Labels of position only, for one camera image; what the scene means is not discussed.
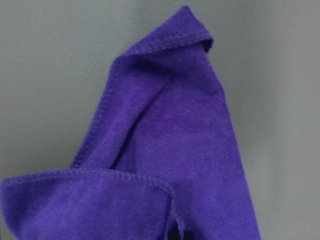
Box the purple towel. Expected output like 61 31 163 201
0 6 261 240

